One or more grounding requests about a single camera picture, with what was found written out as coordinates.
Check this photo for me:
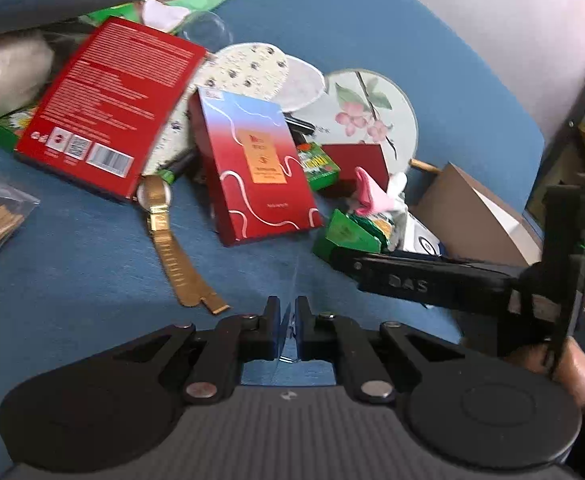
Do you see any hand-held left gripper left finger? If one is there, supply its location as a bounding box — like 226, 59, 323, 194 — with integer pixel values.
114, 296, 281, 406

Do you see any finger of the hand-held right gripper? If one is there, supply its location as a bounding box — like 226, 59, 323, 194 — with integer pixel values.
329, 248, 523, 315
385, 251, 480, 264

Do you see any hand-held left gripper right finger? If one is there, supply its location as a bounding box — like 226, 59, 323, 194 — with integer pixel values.
295, 296, 467, 405

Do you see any brown cardboard box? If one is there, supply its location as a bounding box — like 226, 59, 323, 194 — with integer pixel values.
415, 162, 543, 267

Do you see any person's right hand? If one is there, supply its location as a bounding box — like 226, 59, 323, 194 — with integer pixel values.
505, 337, 585, 411

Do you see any white blue small box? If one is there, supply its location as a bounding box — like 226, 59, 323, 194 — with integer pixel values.
401, 212, 446, 257

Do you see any dark red small box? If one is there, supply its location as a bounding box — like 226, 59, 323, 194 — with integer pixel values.
319, 143, 391, 197

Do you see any gold wrist watch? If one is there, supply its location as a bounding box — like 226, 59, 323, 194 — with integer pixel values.
136, 175, 230, 312

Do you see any green printed small box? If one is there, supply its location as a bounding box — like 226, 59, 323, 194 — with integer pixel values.
296, 142, 341, 191

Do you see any red gradient flat box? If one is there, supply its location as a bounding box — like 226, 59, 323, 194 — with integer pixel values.
188, 86, 324, 248

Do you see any round floral hand fan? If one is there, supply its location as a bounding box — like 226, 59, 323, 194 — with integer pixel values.
305, 69, 443, 182

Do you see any black marker pen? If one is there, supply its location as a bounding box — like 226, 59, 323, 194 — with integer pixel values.
160, 149, 199, 184

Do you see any black small clip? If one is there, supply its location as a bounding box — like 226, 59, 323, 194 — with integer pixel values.
284, 115, 316, 142

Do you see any white round pad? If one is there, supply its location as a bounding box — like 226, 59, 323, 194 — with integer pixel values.
272, 55, 326, 114

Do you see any white patterned round fan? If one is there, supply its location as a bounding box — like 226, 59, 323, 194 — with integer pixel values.
145, 42, 293, 182

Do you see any large red flat box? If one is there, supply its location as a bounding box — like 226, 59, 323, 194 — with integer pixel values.
15, 16, 208, 204

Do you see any clear plastic lid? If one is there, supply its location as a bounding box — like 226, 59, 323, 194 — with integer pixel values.
179, 10, 234, 54

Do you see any green flat box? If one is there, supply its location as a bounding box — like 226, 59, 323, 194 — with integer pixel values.
0, 104, 41, 152

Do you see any white plastic bundle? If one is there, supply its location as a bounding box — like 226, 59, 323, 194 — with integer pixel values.
0, 35, 56, 142

